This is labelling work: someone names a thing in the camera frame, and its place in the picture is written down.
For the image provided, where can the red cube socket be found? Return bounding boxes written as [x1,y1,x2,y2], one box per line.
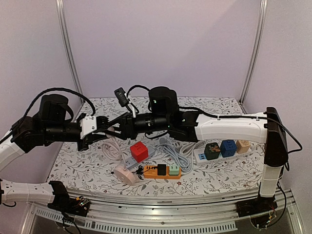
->
[130,141,149,163]

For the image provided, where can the light blue power strip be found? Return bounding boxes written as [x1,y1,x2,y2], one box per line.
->
[123,137,195,173]

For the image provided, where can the pink round power strip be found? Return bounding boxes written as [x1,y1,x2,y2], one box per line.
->
[101,125,137,186]

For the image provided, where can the orange power strip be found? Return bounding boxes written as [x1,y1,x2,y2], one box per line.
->
[143,165,181,179]

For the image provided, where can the green plug adapter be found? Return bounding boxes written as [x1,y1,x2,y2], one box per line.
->
[169,165,180,176]

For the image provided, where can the white cable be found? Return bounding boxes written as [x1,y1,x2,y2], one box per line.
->
[179,142,205,156]

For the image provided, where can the white multicolour power strip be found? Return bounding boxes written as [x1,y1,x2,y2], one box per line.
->
[193,148,253,166]

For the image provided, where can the dark green cube socket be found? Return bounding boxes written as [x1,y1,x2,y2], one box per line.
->
[204,142,220,160]

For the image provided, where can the blue cube socket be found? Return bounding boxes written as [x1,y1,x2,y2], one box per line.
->
[220,140,237,158]

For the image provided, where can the beige cube socket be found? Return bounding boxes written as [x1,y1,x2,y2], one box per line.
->
[236,140,251,154]

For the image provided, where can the black power adapter with cable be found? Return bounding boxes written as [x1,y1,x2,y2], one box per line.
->
[111,164,166,180]

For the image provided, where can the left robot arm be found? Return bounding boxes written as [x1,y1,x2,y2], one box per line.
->
[0,88,108,217]

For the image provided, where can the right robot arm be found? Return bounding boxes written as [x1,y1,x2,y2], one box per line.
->
[105,86,290,217]

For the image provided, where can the floral table mat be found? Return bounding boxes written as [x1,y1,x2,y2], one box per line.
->
[47,97,263,196]

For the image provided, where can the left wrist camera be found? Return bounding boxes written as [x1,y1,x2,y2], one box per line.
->
[78,115,97,139]

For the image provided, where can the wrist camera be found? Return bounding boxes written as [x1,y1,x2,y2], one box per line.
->
[114,87,139,117]
[78,115,97,139]

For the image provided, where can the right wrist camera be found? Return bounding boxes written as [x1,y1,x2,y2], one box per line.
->
[114,87,139,117]

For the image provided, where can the front aluminium rail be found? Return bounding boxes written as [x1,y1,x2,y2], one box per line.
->
[70,189,306,234]

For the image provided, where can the left aluminium frame post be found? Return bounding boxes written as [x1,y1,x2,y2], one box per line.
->
[56,0,83,94]

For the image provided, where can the aluminium frame post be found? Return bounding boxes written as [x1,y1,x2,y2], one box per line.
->
[56,0,83,94]
[238,0,268,106]

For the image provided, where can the right aluminium frame post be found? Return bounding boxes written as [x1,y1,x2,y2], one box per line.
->
[238,0,268,106]

